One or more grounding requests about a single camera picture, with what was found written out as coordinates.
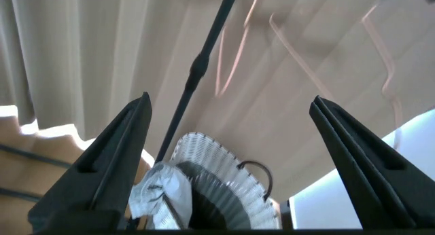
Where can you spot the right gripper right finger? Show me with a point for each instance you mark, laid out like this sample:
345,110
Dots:
374,180

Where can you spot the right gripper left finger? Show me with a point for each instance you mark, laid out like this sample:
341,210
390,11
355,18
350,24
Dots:
98,180

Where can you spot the pink clothes hanger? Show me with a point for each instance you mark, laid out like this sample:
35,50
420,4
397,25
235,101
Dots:
299,54
234,60

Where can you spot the white laundry basket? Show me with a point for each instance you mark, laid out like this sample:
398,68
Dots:
210,150

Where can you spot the black clothes rack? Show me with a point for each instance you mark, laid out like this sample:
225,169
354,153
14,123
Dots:
200,63

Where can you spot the pale grey garment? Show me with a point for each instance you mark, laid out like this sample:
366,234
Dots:
159,187

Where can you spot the beige curtain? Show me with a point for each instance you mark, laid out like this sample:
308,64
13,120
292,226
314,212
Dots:
85,41

